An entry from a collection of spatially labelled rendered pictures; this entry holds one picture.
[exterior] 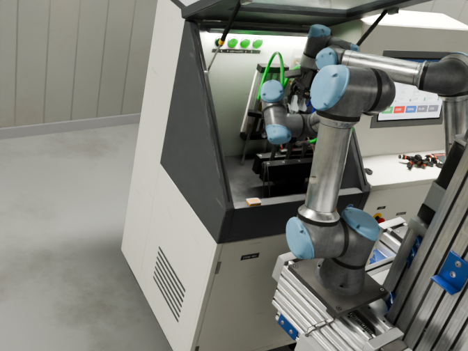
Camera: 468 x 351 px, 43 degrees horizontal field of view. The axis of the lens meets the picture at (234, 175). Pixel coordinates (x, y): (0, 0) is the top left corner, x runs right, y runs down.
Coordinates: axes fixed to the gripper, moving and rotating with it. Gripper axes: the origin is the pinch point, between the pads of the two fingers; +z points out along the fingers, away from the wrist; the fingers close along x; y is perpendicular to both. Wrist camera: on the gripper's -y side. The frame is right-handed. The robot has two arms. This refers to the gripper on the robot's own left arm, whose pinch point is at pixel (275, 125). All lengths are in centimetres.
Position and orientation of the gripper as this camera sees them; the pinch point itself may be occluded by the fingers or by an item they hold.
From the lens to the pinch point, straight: 221.1
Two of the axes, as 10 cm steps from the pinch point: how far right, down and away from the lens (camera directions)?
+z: 0.9, 2.9, 9.5
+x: 9.9, 0.5, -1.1
